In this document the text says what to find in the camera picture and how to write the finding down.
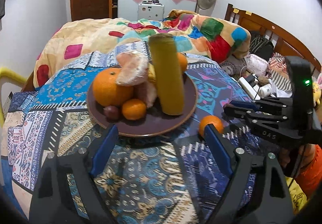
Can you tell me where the striped cloth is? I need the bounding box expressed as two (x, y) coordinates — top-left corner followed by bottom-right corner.
(270, 52), (295, 91)

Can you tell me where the yellow-green banana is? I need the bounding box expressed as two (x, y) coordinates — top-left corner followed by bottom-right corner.
(147, 63), (158, 84)

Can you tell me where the small tangerine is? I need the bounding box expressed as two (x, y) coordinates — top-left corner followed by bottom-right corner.
(199, 115), (224, 137)
(122, 99), (147, 121)

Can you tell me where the black backpack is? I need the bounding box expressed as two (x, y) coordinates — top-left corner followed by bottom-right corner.
(249, 36), (275, 61)

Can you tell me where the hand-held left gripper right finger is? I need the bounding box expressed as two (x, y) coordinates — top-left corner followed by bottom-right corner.
(204, 123), (295, 224)

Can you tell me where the colourful patchwork blanket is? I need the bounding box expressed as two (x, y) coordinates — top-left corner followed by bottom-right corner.
(33, 9), (252, 88)

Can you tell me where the brown round plate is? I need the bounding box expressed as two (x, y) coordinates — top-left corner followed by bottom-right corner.
(86, 64), (198, 137)

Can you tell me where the large orange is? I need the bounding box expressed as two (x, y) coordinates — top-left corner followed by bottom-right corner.
(92, 68), (134, 107)
(177, 52), (189, 73)

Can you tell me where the pink pomelo peel piece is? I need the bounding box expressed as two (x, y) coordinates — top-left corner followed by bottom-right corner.
(136, 81), (158, 109)

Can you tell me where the yellow padded tube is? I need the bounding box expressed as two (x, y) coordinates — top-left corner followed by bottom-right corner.
(0, 66), (29, 120)

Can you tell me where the peeled pomelo wedge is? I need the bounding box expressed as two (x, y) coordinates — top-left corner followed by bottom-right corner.
(115, 51), (149, 86)

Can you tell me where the pink patterned bag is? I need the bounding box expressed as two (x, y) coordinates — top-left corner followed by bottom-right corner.
(245, 53), (270, 76)

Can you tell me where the person's right hand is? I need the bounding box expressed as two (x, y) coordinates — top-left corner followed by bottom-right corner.
(279, 148), (297, 178)

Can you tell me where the grey patterned pillow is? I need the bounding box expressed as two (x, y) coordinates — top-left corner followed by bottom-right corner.
(221, 59), (250, 81)

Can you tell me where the wooden headboard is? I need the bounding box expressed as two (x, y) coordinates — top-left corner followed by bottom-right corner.
(225, 3), (322, 75)

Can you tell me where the person's right forearm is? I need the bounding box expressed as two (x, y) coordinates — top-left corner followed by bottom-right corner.
(294, 143), (322, 193)

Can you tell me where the yellow plush toy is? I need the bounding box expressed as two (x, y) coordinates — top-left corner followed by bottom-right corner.
(313, 80), (322, 107)

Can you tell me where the white bottle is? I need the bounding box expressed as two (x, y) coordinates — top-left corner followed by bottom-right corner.
(259, 83), (280, 96)

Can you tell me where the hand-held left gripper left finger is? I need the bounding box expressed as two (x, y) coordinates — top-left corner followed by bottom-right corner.
(29, 124), (119, 224)

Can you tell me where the purple passion fruit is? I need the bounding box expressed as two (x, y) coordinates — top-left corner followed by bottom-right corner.
(103, 106), (120, 121)

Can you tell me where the white power strip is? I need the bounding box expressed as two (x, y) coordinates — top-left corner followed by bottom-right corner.
(238, 76), (261, 101)

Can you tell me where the blue patterned bedsheet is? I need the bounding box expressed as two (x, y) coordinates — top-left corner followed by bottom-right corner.
(5, 40), (280, 224)

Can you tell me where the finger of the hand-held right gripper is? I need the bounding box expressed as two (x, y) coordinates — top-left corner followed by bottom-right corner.
(230, 98), (294, 114)
(222, 104), (286, 129)

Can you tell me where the long yellow-green gourd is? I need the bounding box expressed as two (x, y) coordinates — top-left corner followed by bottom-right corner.
(148, 33), (185, 115)

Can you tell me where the small white appliance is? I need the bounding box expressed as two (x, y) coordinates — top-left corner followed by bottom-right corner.
(137, 0), (165, 21)

